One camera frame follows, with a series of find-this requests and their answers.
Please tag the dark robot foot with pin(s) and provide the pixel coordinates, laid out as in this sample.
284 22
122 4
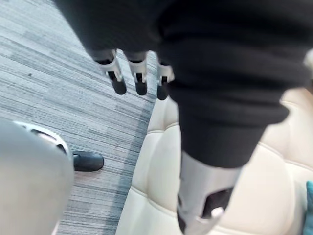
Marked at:
88 161

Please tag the teal cushion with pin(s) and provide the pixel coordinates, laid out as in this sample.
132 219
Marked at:
309 208

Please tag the cream tufted leather sofa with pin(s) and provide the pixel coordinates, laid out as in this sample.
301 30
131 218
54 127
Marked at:
256 186

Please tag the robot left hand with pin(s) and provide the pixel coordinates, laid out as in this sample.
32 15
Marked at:
220 73

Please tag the silver robot leg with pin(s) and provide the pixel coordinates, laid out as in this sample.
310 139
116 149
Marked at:
31 181

